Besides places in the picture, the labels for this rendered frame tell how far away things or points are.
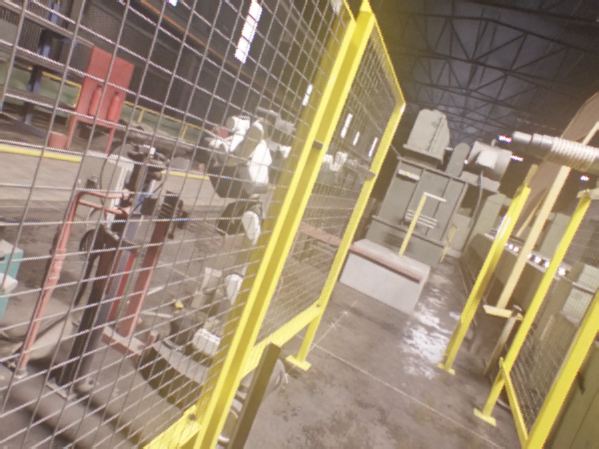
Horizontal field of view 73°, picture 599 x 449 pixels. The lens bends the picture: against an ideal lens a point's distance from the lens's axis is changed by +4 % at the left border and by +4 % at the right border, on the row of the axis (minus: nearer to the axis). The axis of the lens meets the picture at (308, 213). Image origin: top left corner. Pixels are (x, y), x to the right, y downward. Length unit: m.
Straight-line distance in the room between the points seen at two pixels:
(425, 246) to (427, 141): 1.51
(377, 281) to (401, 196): 1.38
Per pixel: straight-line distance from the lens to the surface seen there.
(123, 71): 8.84
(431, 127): 6.00
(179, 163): 10.75
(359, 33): 1.48
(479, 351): 4.98
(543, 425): 2.47
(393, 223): 5.82
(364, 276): 5.22
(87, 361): 2.22
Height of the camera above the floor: 1.36
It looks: 7 degrees down
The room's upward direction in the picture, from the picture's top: 21 degrees clockwise
